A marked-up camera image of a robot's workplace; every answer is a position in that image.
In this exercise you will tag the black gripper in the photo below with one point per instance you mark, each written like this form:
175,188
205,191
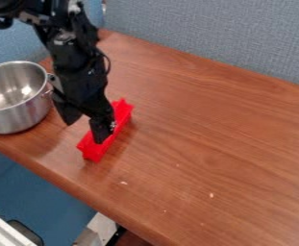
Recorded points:
78,94

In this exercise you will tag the red plastic block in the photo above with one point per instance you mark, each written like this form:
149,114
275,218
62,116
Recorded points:
94,151

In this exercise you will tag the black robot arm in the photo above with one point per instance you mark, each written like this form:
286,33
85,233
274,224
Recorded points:
80,65

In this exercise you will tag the metal pot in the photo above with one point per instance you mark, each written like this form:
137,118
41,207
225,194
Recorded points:
24,95

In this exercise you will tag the white table leg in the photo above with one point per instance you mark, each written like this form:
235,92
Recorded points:
97,232

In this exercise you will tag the white appliance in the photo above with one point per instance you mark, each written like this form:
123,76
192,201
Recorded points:
10,237

